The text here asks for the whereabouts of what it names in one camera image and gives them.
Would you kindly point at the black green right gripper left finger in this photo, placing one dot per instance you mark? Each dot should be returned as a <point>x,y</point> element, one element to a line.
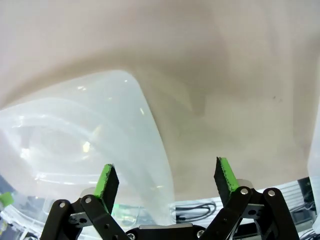
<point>110,185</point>

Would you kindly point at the large clear plastic bin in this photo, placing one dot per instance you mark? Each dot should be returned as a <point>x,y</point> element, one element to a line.
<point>75,125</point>

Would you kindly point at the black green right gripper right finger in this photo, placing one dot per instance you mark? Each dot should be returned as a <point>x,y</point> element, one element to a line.
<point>225,180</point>

